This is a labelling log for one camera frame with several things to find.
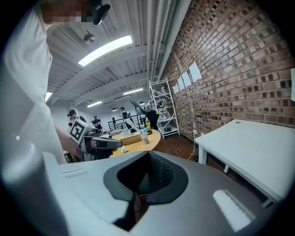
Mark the black head-mounted camera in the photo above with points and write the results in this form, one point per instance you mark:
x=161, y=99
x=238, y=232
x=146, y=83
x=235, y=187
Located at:
x=100, y=13

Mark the white ceiling pipes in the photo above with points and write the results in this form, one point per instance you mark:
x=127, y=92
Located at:
x=150, y=34

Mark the round wooden table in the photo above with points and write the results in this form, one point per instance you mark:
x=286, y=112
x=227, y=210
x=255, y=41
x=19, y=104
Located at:
x=136, y=148

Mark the yellow drink bottle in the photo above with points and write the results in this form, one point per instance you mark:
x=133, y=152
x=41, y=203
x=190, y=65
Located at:
x=148, y=125

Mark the blue round object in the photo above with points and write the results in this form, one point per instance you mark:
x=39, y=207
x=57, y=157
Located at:
x=145, y=129

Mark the white paper cup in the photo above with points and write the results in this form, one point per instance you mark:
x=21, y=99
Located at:
x=145, y=137

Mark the long ceiling light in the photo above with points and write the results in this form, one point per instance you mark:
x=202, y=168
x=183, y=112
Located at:
x=133, y=91
x=48, y=96
x=106, y=50
x=94, y=104

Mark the white table top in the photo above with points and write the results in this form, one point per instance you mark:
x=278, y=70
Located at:
x=249, y=147

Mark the person's head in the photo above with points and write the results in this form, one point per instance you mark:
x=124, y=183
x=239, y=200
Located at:
x=64, y=11

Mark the white paper sheet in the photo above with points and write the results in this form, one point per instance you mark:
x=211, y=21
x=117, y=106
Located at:
x=175, y=88
x=180, y=83
x=186, y=79
x=293, y=85

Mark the white round container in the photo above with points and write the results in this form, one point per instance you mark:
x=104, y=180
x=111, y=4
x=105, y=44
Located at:
x=126, y=134

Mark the person's left forearm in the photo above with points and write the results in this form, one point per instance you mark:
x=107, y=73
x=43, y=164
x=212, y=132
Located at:
x=66, y=143

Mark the round ceiling fixture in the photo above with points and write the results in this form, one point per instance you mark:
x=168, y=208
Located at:
x=89, y=38

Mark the person's white shirt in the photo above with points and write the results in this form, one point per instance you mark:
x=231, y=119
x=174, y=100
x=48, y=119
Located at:
x=25, y=80

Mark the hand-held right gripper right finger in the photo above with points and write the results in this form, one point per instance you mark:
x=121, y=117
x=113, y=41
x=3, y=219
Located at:
x=207, y=202

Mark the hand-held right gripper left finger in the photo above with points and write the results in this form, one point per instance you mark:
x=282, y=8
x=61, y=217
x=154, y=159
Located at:
x=92, y=189

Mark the white metal shelf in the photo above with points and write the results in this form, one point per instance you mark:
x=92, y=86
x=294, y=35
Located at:
x=169, y=131

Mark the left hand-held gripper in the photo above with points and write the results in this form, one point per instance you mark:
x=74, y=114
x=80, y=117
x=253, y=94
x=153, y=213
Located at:
x=79, y=131

